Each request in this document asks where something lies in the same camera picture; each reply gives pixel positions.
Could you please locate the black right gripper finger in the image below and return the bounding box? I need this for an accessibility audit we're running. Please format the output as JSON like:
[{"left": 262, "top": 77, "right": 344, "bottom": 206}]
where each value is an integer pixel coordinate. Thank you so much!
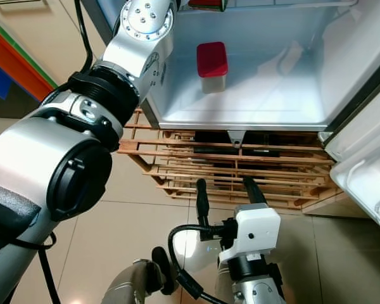
[
  {"left": 195, "top": 179, "right": 211, "bottom": 227},
  {"left": 243, "top": 176, "right": 268, "bottom": 205}
]

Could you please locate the wooden wine rack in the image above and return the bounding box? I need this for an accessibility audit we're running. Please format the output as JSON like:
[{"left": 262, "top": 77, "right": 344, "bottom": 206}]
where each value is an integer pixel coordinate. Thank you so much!
[{"left": 117, "top": 108, "right": 343, "bottom": 213}]

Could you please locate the grey right robot leg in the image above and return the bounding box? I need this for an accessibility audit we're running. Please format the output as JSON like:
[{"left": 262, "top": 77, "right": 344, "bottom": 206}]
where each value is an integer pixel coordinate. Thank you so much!
[{"left": 212, "top": 266, "right": 235, "bottom": 304}]

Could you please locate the grey robot leg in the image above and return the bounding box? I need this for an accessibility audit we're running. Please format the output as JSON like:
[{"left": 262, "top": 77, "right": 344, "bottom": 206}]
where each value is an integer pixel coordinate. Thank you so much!
[
  {"left": 103, "top": 246, "right": 178, "bottom": 304},
  {"left": 212, "top": 266, "right": 235, "bottom": 304}
]

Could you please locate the grey left robot leg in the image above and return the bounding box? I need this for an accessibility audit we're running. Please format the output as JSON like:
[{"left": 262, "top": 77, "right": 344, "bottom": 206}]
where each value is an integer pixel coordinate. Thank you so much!
[{"left": 103, "top": 246, "right": 178, "bottom": 304}]

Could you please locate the red lid plastic container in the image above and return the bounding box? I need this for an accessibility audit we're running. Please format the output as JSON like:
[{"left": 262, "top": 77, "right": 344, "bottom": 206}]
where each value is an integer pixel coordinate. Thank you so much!
[{"left": 196, "top": 42, "right": 230, "bottom": 94}]

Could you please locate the orange flat board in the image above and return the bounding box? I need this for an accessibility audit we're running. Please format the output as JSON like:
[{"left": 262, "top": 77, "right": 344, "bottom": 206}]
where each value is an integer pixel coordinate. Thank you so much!
[{"left": 0, "top": 38, "right": 54, "bottom": 102}]

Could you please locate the green flat board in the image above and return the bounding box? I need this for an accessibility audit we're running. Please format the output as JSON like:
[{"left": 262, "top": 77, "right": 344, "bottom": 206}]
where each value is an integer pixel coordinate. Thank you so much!
[{"left": 0, "top": 27, "right": 59, "bottom": 91}]

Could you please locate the red green food package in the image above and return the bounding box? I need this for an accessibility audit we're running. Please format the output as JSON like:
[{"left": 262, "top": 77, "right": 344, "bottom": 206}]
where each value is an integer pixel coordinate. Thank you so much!
[{"left": 187, "top": 0, "right": 227, "bottom": 11}]

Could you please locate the beige kitchen base cabinet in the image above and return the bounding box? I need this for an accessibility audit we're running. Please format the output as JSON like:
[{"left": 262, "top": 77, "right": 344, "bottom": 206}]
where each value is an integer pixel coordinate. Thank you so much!
[{"left": 0, "top": 0, "right": 89, "bottom": 86}]

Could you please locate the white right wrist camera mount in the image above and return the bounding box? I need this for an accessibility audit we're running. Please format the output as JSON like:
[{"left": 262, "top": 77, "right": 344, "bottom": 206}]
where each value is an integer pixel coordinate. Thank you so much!
[{"left": 218, "top": 203, "right": 281, "bottom": 263}]

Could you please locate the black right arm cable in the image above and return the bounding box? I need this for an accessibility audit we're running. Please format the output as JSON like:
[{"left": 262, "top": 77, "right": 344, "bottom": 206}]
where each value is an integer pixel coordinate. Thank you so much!
[{"left": 168, "top": 225, "right": 229, "bottom": 304}]

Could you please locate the steel cabinet handle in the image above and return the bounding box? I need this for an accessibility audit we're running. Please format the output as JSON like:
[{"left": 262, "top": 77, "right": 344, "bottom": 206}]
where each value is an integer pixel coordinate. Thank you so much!
[{"left": 0, "top": 0, "right": 37, "bottom": 7}]

